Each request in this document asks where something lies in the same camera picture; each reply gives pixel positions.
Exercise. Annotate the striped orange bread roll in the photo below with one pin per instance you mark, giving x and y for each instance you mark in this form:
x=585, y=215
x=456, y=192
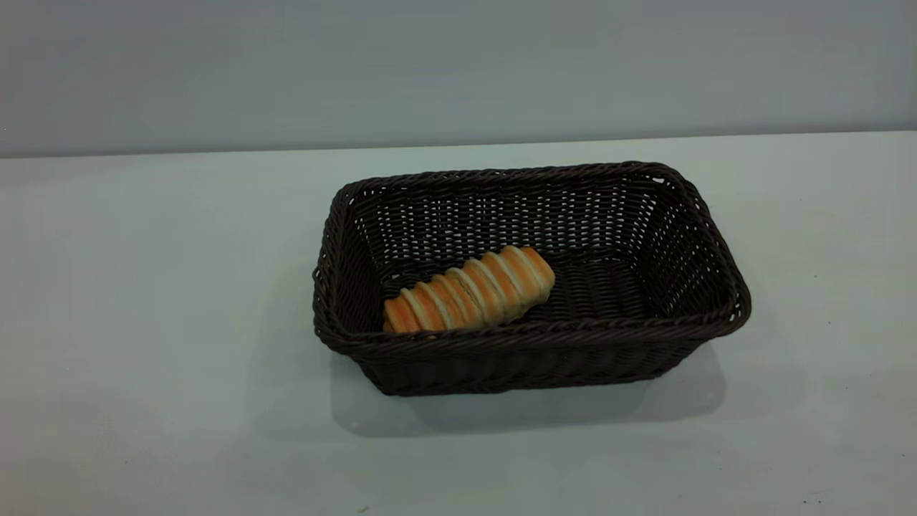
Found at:
x=473, y=290

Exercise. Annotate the dark brown woven wicker basket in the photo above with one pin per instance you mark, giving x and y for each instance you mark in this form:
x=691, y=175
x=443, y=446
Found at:
x=587, y=337

